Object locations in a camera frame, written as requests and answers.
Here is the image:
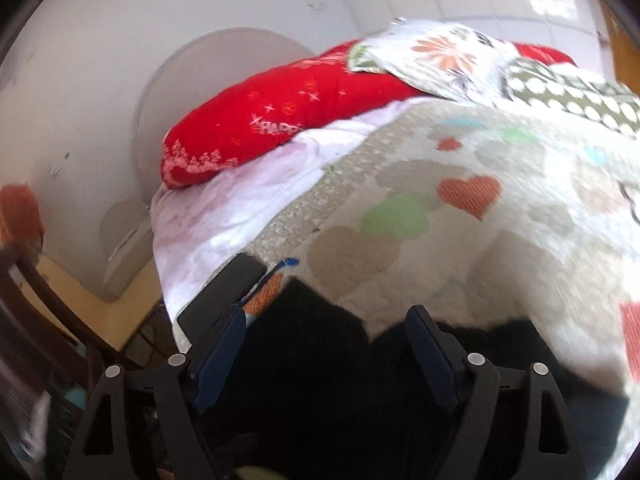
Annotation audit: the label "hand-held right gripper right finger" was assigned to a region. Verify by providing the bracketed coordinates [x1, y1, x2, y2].
[405, 305, 588, 480]

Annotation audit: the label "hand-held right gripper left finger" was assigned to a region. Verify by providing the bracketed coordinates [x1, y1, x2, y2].
[62, 305, 248, 480]

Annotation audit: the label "black pants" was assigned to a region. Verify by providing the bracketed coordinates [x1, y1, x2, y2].
[150, 277, 631, 480]

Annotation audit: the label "black phone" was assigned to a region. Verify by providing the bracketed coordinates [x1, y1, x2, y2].
[177, 252, 268, 356]

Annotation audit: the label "beige quilted heart-patch blanket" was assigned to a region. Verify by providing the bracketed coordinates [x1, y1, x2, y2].
[240, 97, 640, 480]

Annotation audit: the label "white bed sheet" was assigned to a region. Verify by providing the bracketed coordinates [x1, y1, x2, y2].
[150, 97, 416, 351]

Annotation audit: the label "dark wooden chair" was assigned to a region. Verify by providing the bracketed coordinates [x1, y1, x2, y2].
[0, 242, 166, 461]

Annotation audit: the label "red cloth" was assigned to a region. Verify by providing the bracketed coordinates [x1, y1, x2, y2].
[0, 185, 46, 246]

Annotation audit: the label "red printed pillow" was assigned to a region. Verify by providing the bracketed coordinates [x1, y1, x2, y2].
[161, 42, 576, 191]

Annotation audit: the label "white round headboard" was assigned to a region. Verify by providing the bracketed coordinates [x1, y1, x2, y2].
[100, 27, 316, 303]

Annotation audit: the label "green white-dotted pillow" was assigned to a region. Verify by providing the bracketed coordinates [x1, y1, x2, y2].
[502, 57, 640, 138]

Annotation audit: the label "white floral pillow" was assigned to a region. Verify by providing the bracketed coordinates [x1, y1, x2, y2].
[347, 19, 521, 106]

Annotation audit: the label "blue key fob with lanyard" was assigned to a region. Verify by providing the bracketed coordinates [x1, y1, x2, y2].
[232, 257, 301, 311]

